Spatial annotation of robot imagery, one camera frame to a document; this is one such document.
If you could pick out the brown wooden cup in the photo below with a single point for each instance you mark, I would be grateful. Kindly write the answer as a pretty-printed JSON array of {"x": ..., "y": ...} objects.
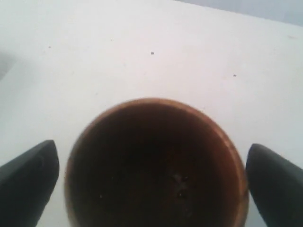
[{"x": 155, "y": 163}]

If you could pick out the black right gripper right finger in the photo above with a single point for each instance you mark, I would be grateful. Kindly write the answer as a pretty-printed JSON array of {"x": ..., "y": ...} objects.
[{"x": 276, "y": 186}]

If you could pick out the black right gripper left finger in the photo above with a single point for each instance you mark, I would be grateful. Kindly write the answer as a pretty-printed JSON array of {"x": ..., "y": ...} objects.
[{"x": 26, "y": 185}]

